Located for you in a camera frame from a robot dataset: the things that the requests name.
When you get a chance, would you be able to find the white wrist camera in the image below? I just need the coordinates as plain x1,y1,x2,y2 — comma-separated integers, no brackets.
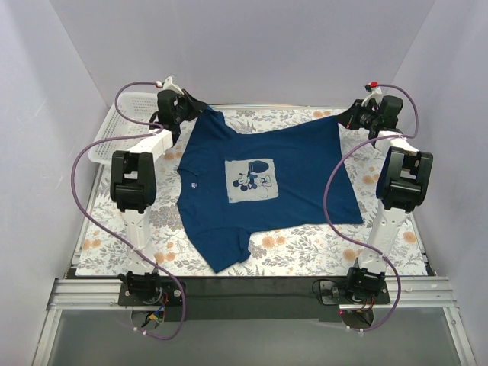
361,81,383,107
155,75,183,95

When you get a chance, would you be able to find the blue printed t-shirt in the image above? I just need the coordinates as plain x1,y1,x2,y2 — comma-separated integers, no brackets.
177,109,362,272

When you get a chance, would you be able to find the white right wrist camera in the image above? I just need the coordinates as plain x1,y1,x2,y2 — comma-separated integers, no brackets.
361,81,383,107

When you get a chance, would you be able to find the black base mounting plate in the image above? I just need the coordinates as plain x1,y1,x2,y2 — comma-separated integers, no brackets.
117,276,392,323

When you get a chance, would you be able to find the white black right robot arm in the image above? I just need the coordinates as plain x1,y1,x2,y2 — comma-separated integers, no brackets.
338,95,433,303

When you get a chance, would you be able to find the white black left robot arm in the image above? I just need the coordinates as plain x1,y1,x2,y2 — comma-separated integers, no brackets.
110,88,207,305

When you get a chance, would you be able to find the white plastic basket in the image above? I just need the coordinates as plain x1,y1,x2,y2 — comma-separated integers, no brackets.
88,91,157,165

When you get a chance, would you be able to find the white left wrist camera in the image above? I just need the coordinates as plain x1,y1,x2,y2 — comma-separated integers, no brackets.
155,75,183,95

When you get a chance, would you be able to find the floral patterned tablecloth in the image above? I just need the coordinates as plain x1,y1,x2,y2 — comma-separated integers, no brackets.
74,108,435,278

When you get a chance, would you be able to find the aluminium frame rail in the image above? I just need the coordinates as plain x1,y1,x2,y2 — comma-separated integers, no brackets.
48,276,458,310

